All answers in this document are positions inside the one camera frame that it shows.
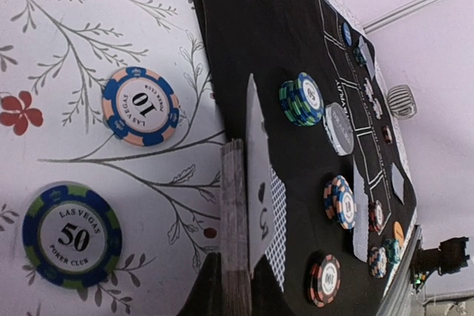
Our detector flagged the white poker chip stack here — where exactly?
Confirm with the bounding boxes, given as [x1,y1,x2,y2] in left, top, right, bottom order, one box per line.
[101,67,180,147]

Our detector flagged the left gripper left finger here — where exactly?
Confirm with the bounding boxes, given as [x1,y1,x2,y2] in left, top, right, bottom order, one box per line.
[177,252,222,316]

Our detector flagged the red chip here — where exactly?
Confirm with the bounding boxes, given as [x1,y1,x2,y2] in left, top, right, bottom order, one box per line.
[307,254,341,308]
[382,125,393,144]
[369,200,384,232]

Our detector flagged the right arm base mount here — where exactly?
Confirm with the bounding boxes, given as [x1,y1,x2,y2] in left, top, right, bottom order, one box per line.
[410,237,473,289]

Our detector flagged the right aluminium frame post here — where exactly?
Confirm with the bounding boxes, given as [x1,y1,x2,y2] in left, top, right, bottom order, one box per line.
[363,0,443,35]

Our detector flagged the face-down card big blind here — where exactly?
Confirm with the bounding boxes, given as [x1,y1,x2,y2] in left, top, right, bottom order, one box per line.
[390,163,404,205]

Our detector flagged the blue card deck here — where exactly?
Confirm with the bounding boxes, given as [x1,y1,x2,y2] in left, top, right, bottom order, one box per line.
[220,76,275,315]

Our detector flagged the white ribbed cup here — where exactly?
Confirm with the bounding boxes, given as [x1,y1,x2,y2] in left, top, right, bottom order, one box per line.
[387,84,418,120]

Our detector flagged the blue small blind button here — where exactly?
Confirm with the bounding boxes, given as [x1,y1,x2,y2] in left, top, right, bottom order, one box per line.
[341,22,353,47]

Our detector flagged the face-down card small blind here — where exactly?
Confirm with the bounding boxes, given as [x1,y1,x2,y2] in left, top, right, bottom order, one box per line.
[358,36,375,80]

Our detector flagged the clear dealer button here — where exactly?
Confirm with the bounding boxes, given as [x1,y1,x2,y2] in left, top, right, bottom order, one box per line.
[323,103,354,156]

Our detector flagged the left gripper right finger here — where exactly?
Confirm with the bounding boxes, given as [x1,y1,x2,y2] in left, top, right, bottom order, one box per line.
[251,255,293,316]

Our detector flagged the black poker mat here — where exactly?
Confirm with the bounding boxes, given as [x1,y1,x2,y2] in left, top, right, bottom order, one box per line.
[194,0,401,315]

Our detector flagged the orange big blind button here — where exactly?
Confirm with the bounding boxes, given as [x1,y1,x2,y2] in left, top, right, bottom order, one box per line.
[393,221,404,247]

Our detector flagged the green poker chip stack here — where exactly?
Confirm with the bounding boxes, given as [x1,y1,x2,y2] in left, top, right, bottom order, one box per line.
[22,184,122,289]

